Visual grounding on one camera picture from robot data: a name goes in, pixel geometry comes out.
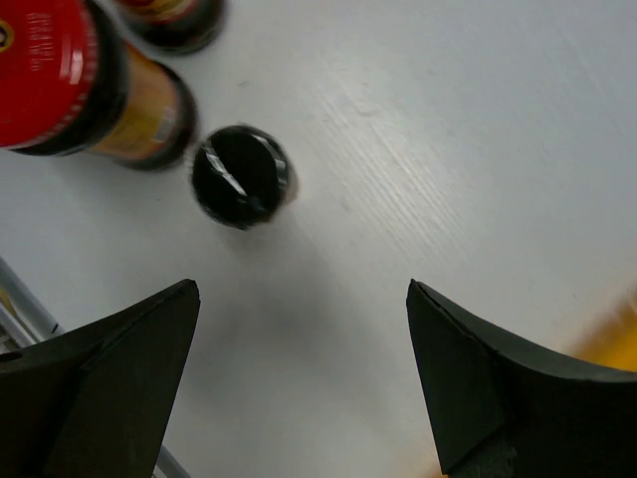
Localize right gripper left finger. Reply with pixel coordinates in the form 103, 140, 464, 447
1, 280, 200, 477

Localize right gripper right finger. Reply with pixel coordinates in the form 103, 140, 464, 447
406, 278, 637, 478

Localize black-cap pepper bottle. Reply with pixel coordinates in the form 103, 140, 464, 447
189, 123, 299, 230

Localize red-lid sauce jar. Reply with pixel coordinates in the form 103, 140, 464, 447
1, 1, 196, 170
114, 0, 229, 55

